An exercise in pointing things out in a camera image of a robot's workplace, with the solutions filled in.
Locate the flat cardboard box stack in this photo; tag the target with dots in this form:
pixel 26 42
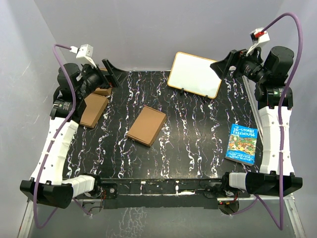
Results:
pixel 95 106

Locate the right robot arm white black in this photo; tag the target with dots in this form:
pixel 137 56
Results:
pixel 275 102

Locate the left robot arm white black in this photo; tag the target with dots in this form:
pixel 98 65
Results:
pixel 46 185

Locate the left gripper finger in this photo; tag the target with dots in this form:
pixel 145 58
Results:
pixel 117 77
pixel 109 67

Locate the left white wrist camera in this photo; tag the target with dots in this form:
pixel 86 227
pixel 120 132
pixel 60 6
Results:
pixel 84 54

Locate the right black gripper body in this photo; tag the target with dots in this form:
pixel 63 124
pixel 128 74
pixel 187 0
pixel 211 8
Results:
pixel 249 67

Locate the folded cardboard box upright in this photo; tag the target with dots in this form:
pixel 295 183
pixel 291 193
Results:
pixel 103 92

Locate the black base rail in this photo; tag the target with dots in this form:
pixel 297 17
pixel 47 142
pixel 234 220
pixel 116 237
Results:
pixel 115 193

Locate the blue treehouse book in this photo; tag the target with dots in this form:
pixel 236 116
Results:
pixel 241 146

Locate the small whiteboard with wooden frame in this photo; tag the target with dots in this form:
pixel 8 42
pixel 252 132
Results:
pixel 193 74

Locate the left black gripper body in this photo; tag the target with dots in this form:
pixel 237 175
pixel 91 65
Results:
pixel 94 79

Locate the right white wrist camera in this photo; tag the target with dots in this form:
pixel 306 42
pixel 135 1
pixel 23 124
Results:
pixel 259 38

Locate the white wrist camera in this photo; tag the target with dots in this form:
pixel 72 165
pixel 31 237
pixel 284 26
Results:
pixel 84 54
pixel 259 38

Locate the aluminium frame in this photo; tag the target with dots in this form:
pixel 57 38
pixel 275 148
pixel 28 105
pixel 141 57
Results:
pixel 86 219

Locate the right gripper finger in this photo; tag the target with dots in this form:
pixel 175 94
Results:
pixel 232 58
pixel 221 68

